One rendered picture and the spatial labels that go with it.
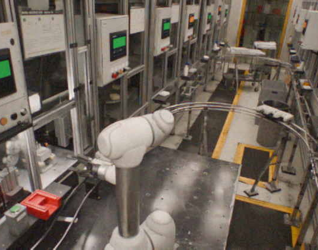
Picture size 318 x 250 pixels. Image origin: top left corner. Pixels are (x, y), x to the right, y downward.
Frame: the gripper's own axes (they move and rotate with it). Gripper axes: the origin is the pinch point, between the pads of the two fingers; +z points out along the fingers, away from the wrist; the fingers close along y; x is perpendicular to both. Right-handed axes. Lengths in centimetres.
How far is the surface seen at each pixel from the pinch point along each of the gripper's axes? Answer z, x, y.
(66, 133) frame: 24.2, -27.3, 2.8
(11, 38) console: 6, 24, 76
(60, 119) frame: 26.0, -24.7, 13.8
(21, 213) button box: -5.9, 46.4, 1.1
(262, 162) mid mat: -125, -227, -99
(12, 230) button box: -3, 51, -6
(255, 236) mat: -123, -90, -99
